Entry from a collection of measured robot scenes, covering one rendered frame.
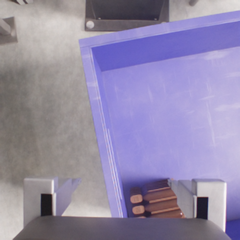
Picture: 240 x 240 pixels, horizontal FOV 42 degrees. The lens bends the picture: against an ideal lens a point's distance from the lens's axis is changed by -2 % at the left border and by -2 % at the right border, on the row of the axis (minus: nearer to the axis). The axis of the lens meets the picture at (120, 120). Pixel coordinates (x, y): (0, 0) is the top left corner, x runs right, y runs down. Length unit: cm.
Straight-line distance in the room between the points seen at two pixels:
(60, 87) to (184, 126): 40
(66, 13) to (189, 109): 48
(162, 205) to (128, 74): 28
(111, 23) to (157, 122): 37
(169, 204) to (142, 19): 54
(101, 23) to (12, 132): 40
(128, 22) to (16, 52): 34
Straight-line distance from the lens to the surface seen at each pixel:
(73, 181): 16
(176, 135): 68
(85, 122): 90
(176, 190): 16
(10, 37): 98
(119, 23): 93
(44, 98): 93
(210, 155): 70
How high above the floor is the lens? 89
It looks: 88 degrees down
